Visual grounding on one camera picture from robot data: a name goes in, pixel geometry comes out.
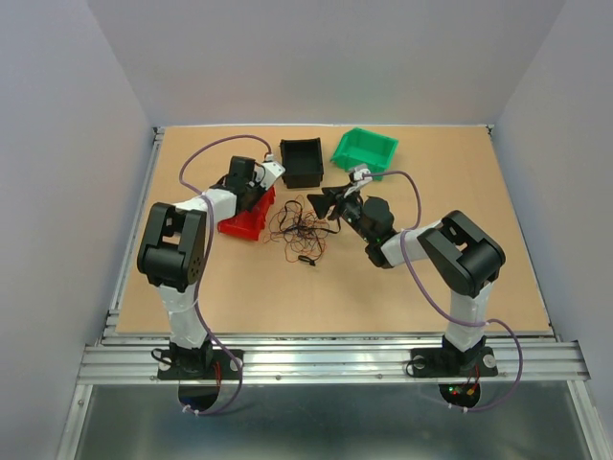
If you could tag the aluminium left side rail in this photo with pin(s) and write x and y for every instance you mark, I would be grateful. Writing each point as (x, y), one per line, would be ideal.
(79, 406)

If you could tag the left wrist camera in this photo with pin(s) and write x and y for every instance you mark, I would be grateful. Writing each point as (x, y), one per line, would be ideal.
(269, 171)

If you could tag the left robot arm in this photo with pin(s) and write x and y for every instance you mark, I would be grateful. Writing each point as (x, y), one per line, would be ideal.
(175, 248)

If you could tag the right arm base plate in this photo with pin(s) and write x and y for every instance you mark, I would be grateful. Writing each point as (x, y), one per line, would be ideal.
(448, 363)

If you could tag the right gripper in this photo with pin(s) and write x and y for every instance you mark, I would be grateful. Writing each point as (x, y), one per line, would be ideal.
(333, 195)

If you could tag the black plastic bin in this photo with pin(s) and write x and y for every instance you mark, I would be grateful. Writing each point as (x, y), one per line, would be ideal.
(303, 163)

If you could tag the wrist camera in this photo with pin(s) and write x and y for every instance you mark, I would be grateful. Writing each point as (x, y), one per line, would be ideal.
(269, 171)
(360, 176)

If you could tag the aluminium front rail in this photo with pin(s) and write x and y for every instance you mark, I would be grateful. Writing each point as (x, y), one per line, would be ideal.
(293, 359)

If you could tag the red plastic bin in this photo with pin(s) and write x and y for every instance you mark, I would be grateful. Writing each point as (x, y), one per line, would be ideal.
(248, 225)

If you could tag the aluminium rail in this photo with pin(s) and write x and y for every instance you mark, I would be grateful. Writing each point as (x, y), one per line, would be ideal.
(293, 359)
(79, 406)

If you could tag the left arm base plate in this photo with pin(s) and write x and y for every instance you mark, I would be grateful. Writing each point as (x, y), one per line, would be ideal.
(206, 363)

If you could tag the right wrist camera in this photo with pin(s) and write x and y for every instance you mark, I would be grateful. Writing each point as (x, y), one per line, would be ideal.
(360, 176)

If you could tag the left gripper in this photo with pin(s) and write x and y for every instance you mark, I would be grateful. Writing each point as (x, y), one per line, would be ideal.
(261, 194)

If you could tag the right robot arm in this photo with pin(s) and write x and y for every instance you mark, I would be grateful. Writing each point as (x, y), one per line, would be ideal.
(467, 259)

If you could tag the green plastic bin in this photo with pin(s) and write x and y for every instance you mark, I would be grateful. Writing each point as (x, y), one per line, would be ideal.
(361, 146)

